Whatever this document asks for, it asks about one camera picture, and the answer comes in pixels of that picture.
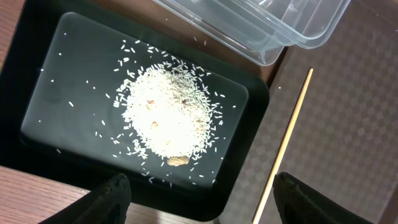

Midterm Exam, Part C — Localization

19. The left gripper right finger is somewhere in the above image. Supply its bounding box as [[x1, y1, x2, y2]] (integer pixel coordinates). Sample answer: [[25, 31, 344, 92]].
[[272, 172, 370, 224]]

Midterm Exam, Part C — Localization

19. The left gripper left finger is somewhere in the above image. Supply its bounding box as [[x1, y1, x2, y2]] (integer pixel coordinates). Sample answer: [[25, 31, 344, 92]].
[[40, 174, 131, 224]]

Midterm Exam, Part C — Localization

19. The pile of white rice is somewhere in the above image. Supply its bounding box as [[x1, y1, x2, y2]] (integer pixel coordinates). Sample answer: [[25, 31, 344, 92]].
[[37, 30, 237, 189]]

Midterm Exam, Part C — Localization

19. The dark brown serving tray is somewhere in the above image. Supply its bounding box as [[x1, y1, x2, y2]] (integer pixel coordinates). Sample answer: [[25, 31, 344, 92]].
[[219, 1, 397, 223]]

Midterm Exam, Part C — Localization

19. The left wooden chopstick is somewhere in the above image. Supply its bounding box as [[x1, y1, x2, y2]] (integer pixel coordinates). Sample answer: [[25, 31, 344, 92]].
[[251, 67, 313, 224]]

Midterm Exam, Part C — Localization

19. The black plastic tray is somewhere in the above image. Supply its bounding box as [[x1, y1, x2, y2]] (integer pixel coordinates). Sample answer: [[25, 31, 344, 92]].
[[1, 1, 269, 222]]

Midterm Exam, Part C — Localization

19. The clear plastic bin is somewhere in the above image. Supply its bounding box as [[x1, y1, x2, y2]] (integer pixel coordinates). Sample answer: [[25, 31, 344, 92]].
[[155, 0, 350, 66]]

